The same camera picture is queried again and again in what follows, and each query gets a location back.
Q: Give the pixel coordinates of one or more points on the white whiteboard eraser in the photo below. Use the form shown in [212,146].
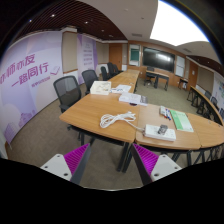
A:
[162,110]

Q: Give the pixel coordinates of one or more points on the long wooden table row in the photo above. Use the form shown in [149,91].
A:
[125,78]
[203,100]

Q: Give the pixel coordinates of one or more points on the large black wall screen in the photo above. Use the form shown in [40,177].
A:
[158,59]

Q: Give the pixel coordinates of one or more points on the black chair behind front desk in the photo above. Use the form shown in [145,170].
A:
[150,69]

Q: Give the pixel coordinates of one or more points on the small dark side table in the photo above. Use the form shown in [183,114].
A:
[183,80]

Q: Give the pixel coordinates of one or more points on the green booklet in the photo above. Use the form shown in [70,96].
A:
[181,120]

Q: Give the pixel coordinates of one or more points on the small dark flat object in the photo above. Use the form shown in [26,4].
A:
[133,104]

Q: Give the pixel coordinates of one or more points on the blue whiteboard marker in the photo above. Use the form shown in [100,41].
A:
[168,115]

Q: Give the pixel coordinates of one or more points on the group of colourful wall posters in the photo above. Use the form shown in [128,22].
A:
[219,86]

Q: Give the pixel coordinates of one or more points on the white power strip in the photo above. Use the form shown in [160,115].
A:
[151,132]

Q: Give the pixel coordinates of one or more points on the white wall board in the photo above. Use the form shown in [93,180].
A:
[180,66]

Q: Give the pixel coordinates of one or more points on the ceiling air vent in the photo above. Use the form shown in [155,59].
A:
[187,50]
[137,35]

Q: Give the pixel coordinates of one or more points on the dark front desk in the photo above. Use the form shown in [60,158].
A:
[158,74]

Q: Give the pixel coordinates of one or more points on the group of ceiling spotlights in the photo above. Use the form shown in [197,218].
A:
[52,15]

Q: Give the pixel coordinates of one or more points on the large bright ceiling light panel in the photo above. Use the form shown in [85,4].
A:
[175,25]

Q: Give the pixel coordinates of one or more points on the group of black office chairs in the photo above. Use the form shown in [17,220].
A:
[111,68]
[213,100]

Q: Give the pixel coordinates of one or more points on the grey charger block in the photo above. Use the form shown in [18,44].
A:
[162,129]

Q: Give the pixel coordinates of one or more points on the cream cardboard box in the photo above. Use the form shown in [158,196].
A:
[100,88]

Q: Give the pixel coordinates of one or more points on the white paper sheets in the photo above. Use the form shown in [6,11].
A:
[121,88]

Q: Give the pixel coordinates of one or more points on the green wall board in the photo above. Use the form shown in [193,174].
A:
[134,55]

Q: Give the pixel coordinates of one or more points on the wooden door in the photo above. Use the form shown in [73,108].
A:
[193,75]
[115,56]

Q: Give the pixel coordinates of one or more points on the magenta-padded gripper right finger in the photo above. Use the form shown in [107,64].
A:
[163,165]

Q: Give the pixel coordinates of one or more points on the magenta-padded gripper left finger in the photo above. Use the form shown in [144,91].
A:
[58,165]

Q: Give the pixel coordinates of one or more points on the black mesh office chair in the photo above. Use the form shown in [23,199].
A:
[67,90]
[89,77]

